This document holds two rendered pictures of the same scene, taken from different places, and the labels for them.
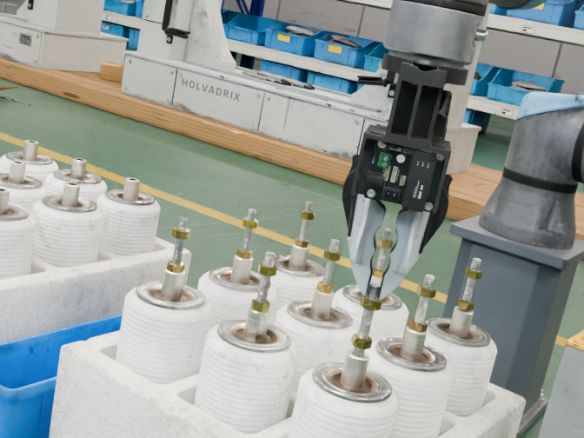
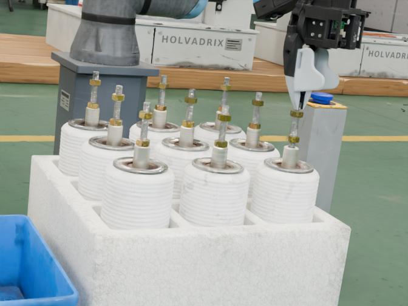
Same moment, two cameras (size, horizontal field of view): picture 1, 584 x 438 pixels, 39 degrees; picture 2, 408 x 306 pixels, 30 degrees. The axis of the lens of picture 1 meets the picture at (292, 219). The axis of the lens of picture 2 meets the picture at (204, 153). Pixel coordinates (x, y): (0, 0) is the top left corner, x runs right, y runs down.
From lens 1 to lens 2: 0.98 m
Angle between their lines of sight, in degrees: 58
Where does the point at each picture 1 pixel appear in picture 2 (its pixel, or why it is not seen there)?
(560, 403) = (315, 141)
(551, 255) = (150, 68)
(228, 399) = (237, 209)
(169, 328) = (170, 186)
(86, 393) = (133, 261)
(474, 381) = not seen: hidden behind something
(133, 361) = (150, 223)
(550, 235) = (137, 55)
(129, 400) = (178, 245)
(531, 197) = (122, 32)
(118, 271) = not seen: outside the picture
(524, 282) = (133, 92)
